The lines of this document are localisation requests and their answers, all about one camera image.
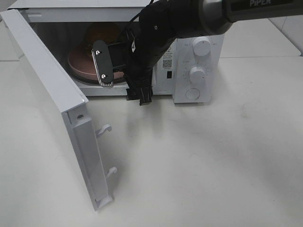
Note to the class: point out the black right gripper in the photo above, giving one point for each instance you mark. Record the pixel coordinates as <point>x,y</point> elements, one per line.
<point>157,33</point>

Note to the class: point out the pink round plate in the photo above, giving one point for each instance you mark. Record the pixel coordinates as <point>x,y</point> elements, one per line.
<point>81,58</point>

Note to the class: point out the burger with lettuce and cheese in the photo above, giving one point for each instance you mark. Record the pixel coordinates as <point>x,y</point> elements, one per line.
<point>105,31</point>

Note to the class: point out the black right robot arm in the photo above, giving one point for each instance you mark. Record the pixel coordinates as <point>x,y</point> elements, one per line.
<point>215,17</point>

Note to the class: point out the round white door button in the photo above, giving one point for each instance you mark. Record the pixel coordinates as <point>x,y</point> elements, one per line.
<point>193,94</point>

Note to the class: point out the white microwave oven body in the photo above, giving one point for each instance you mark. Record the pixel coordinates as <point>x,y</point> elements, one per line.
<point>50,34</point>

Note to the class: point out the upper white power knob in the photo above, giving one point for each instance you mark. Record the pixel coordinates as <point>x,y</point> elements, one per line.
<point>201,46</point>

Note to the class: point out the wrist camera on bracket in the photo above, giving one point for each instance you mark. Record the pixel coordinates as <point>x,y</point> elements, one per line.
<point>109,62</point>

